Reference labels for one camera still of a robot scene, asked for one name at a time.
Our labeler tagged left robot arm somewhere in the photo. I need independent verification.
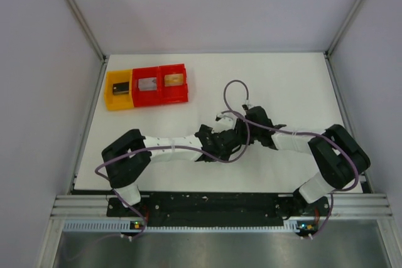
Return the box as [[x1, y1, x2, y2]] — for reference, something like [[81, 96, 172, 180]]
[[101, 125, 241, 208]]

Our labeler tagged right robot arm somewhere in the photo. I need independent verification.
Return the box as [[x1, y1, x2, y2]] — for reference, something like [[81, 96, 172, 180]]
[[236, 104, 371, 213]]

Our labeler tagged gold card in bin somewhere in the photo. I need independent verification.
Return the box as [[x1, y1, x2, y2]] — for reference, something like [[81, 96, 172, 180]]
[[164, 73, 184, 87]]

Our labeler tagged silver card in bin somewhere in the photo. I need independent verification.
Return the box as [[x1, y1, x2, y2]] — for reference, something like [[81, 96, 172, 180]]
[[138, 77, 157, 92]]

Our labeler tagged black card in bin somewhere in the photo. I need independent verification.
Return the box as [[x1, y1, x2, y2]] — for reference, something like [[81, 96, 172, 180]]
[[112, 82, 130, 95]]

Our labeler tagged right red plastic bin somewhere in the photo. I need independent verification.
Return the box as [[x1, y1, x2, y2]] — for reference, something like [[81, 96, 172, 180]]
[[160, 63, 188, 105]]

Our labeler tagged red plastic bin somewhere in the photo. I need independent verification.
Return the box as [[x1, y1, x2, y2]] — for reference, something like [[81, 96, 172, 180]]
[[131, 67, 161, 108], [160, 63, 188, 105]]

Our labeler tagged middle red plastic bin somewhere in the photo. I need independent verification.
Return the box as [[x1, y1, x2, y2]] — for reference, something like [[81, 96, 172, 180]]
[[131, 67, 161, 108]]

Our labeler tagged yellow plastic bin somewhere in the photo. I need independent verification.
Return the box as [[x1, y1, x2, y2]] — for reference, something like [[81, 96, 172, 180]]
[[104, 70, 134, 111]]

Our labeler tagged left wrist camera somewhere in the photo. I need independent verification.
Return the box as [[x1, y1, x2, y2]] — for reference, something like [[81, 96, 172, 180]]
[[212, 112, 236, 133]]

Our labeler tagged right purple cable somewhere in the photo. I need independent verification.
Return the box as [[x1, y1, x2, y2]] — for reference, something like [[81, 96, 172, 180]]
[[222, 79, 361, 239]]

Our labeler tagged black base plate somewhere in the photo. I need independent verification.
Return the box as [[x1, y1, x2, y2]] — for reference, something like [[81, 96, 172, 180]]
[[106, 191, 330, 227]]

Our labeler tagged white slotted cable duct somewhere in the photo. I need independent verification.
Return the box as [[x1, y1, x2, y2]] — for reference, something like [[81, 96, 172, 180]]
[[63, 220, 313, 233]]

